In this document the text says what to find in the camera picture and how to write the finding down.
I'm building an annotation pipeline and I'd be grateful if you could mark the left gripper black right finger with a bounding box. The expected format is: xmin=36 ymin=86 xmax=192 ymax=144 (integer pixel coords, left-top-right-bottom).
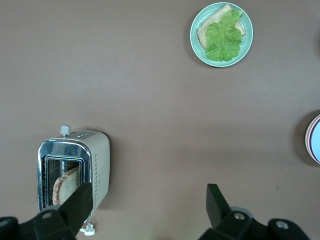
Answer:
xmin=199 ymin=183 xmax=312 ymax=240

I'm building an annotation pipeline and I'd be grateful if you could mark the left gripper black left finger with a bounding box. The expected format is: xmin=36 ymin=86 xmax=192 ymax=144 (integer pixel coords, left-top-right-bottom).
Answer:
xmin=0 ymin=182 xmax=94 ymax=240

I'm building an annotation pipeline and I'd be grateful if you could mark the blue plate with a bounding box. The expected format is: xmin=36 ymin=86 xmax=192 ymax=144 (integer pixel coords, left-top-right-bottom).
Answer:
xmin=310 ymin=121 xmax=320 ymax=163

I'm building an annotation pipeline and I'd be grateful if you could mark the white toaster plug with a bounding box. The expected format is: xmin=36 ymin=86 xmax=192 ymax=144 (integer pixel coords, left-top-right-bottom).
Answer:
xmin=79 ymin=223 xmax=97 ymax=237

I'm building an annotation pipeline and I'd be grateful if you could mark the round toast in toaster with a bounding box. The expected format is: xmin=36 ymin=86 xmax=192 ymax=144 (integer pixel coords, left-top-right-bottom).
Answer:
xmin=52 ymin=166 xmax=84 ymax=207

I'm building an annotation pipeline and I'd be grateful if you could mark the beige chrome toaster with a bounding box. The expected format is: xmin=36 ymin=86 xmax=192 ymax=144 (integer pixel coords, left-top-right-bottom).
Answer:
xmin=36 ymin=124 xmax=111 ymax=225

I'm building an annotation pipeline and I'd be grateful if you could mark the beige plate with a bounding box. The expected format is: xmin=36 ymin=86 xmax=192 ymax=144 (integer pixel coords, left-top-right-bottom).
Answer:
xmin=304 ymin=112 xmax=320 ymax=166

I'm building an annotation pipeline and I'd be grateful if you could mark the green plate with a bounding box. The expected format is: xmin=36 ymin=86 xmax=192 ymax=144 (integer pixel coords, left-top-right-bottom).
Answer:
xmin=189 ymin=1 xmax=254 ymax=68

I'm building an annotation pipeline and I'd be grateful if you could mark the green lettuce leaf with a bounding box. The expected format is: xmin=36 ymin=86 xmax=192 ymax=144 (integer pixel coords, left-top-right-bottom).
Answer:
xmin=204 ymin=9 xmax=245 ymax=63

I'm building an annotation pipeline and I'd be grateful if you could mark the brown bread slice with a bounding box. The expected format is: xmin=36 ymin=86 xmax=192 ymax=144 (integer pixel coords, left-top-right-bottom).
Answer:
xmin=197 ymin=3 xmax=246 ymax=50

